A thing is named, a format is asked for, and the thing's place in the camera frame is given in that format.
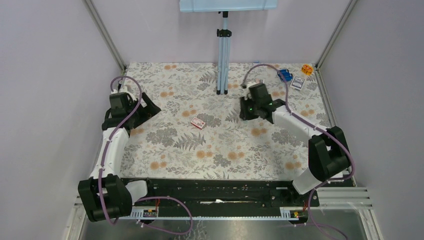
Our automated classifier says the light blue tripod stand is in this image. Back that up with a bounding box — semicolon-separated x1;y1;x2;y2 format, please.
216;11;232;95

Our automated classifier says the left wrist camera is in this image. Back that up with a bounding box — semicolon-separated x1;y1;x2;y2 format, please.
111;85;136;99

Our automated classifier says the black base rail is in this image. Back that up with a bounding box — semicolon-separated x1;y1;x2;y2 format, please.
91;177;355;220

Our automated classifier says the blue toy car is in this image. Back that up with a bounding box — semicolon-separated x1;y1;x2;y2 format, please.
277;68;293;82

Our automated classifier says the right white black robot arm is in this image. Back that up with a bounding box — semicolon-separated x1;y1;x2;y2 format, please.
239;83;352;206

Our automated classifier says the floral patterned table mat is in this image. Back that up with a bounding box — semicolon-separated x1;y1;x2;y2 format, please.
119;62;330;180

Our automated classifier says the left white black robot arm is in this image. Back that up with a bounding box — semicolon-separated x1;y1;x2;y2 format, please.
77;92;161;222

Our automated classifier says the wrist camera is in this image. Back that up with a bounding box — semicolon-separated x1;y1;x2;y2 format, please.
111;85;136;99
240;80;263;90

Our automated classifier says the light blue board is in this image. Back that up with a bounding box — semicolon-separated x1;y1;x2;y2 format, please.
179;0;278;13

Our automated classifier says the orange round toy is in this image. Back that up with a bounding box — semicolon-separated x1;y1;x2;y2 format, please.
301;64;314;76

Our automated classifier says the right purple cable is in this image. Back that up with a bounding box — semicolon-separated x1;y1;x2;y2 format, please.
242;63;357;240

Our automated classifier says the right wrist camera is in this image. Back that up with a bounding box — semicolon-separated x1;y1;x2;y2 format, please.
240;80;263;90

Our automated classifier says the red white staple box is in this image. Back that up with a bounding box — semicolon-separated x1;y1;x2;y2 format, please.
190;117;206;130

